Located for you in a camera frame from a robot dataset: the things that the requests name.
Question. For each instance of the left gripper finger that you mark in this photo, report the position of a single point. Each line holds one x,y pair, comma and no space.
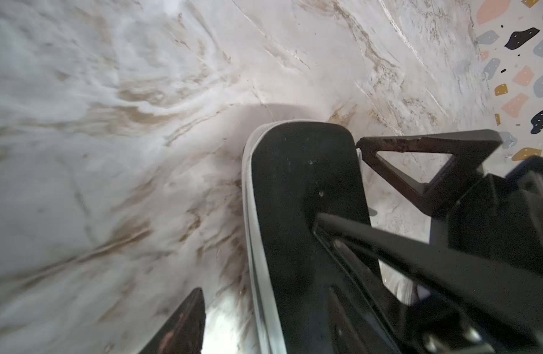
184,331

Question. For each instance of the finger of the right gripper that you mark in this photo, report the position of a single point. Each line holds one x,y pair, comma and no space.
488,292
431,171

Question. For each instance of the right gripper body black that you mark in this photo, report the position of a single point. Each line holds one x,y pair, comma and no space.
499,219

